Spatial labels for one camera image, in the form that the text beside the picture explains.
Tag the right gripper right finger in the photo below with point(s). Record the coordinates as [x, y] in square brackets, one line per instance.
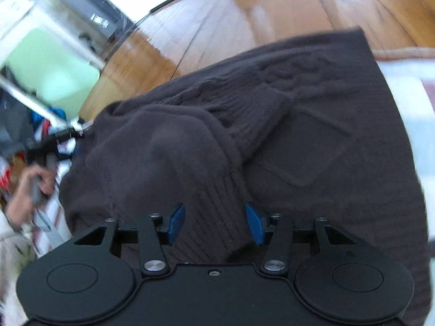
[273, 231]

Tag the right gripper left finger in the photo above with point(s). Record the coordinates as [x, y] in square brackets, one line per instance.
[154, 232]

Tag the dark brown knit sweater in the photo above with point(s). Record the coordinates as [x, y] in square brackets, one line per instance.
[305, 127]

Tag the person left hand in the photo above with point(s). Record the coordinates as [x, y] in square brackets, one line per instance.
[20, 208]

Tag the green panel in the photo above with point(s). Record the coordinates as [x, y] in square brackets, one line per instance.
[58, 76]

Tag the checkered plaid blanket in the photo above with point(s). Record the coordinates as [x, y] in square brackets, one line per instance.
[409, 74]

